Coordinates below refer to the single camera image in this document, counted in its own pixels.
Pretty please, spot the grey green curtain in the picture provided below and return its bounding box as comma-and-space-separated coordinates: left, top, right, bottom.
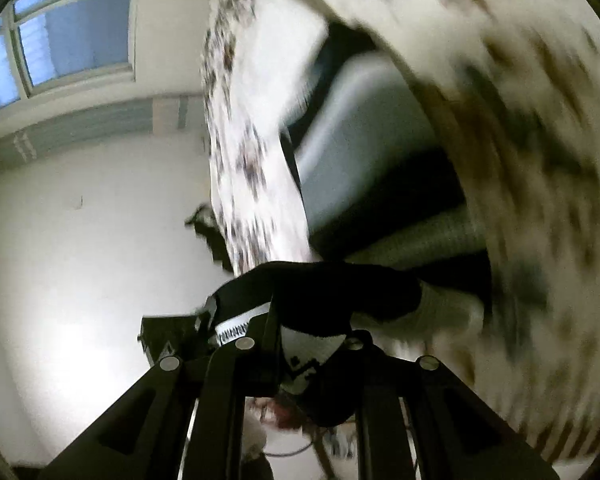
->
0, 95, 211, 173

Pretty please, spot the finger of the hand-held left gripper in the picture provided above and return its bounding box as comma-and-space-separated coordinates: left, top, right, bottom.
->
195, 295, 221, 347

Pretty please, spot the window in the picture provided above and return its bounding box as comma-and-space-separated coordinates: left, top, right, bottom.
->
0, 0, 137, 113

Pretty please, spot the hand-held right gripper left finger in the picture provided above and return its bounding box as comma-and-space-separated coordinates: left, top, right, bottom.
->
37, 305, 286, 480

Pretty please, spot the black grey white striped sweater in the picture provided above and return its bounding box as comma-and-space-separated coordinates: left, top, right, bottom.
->
200, 20, 496, 428

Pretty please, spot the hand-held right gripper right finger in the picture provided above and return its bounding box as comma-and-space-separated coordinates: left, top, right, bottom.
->
330, 331, 561, 480

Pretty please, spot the floral bedspread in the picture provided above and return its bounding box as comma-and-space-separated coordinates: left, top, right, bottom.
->
200, 0, 600, 466

